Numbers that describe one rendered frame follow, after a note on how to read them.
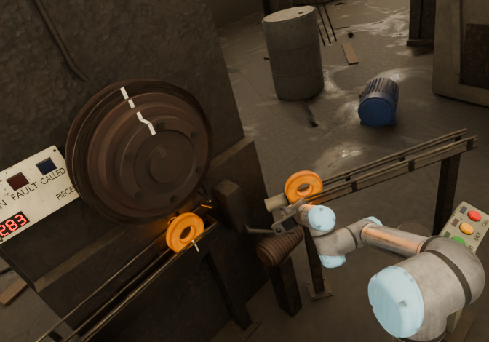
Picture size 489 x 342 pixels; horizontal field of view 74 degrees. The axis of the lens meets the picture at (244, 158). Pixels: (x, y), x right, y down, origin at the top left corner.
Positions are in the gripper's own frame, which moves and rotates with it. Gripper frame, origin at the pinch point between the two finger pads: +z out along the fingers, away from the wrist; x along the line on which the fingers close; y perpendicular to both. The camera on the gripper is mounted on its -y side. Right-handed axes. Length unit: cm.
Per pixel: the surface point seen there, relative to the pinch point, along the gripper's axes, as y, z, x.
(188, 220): -30.9, -0.5, 21.8
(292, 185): 10.5, -0.5, 7.2
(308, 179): 17.1, -2.4, 5.1
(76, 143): -41, -35, 59
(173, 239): -39.2, -1.2, 19.6
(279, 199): 3.7, 4.2, 5.2
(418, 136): 151, 100, -48
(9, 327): -158, 109, 28
